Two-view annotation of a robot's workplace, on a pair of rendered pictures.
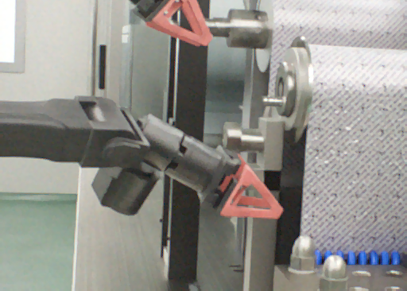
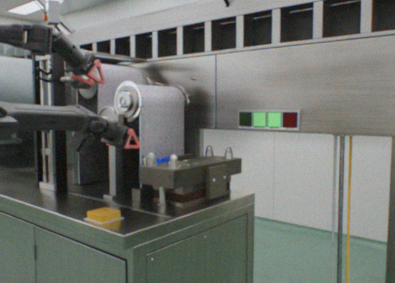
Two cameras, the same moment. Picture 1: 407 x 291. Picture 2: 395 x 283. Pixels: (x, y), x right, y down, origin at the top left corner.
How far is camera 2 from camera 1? 0.63 m
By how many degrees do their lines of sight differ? 38
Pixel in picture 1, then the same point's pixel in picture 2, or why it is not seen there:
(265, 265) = (120, 171)
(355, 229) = (155, 151)
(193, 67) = (60, 97)
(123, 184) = (85, 141)
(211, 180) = (118, 135)
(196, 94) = not seen: hidden behind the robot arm
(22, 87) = not seen: outside the picture
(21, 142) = (68, 123)
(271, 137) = (120, 120)
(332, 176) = (148, 131)
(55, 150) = (76, 126)
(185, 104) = not seen: hidden behind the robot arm
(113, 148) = (95, 123)
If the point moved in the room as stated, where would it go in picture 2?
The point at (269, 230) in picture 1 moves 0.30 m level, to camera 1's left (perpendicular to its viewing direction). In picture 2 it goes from (120, 157) to (35, 165)
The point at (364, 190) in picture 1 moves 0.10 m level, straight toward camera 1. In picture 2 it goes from (157, 136) to (169, 138)
